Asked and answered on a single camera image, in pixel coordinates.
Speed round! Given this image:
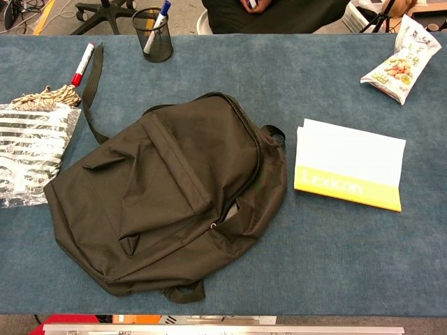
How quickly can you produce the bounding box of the black office chair base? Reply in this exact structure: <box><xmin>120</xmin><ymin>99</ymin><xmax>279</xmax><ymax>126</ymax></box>
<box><xmin>71</xmin><ymin>0</ymin><xmax>138</xmax><ymax>36</ymax></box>

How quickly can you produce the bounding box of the black mesh pen holder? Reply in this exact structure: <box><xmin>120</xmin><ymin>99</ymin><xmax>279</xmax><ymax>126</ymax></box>
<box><xmin>131</xmin><ymin>7</ymin><xmax>175</xmax><ymax>64</ymax></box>

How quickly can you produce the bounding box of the striped cloth in plastic bag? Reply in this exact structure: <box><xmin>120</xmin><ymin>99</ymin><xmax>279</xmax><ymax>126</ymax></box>
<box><xmin>0</xmin><ymin>103</ymin><xmax>82</xmax><ymax>209</ymax></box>

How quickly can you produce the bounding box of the white and yellow book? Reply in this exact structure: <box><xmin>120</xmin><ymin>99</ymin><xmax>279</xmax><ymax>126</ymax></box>
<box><xmin>293</xmin><ymin>118</ymin><xmax>407</xmax><ymax>212</ymax></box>

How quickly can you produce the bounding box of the peanut snack bag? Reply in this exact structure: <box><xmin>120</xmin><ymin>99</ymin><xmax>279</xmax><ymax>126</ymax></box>
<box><xmin>360</xmin><ymin>14</ymin><xmax>443</xmax><ymax>106</ymax></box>

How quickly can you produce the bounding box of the seated person in black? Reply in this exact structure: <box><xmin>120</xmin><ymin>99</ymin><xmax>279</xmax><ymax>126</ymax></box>
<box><xmin>201</xmin><ymin>0</ymin><xmax>350</xmax><ymax>35</ymax></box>

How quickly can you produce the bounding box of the beige rope bundle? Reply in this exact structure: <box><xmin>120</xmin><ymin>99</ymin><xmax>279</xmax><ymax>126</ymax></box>
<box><xmin>11</xmin><ymin>84</ymin><xmax>82</xmax><ymax>112</ymax></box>

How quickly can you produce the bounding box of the red-capped white marker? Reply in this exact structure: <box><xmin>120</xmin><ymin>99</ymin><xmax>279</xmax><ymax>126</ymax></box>
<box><xmin>71</xmin><ymin>42</ymin><xmax>96</xmax><ymax>87</ymax></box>

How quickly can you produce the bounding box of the blue table cover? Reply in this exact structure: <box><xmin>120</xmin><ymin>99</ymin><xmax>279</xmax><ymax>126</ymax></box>
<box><xmin>0</xmin><ymin>33</ymin><xmax>447</xmax><ymax>318</ymax></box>

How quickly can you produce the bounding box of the white plastic basket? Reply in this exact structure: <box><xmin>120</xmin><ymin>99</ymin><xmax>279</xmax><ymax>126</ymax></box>
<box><xmin>342</xmin><ymin>0</ymin><xmax>378</xmax><ymax>34</ymax></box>

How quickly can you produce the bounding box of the black tripod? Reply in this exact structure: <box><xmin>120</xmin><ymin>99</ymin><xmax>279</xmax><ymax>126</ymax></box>
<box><xmin>369</xmin><ymin>0</ymin><xmax>397</xmax><ymax>34</ymax></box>

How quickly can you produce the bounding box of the blue-capped white marker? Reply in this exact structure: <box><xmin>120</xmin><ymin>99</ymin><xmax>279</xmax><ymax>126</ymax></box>
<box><xmin>142</xmin><ymin>0</ymin><xmax>172</xmax><ymax>55</ymax></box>

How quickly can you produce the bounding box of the red box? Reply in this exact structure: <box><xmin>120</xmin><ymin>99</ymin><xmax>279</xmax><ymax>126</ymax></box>
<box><xmin>29</xmin><ymin>314</ymin><xmax>115</xmax><ymax>335</ymax></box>

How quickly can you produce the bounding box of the aluminium rail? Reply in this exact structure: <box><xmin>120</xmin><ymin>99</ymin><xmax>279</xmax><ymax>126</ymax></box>
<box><xmin>42</xmin><ymin>323</ymin><xmax>405</xmax><ymax>335</ymax></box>

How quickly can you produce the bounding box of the black fabric backpack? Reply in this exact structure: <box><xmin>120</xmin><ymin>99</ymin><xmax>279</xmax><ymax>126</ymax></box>
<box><xmin>43</xmin><ymin>42</ymin><xmax>288</xmax><ymax>303</ymax></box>

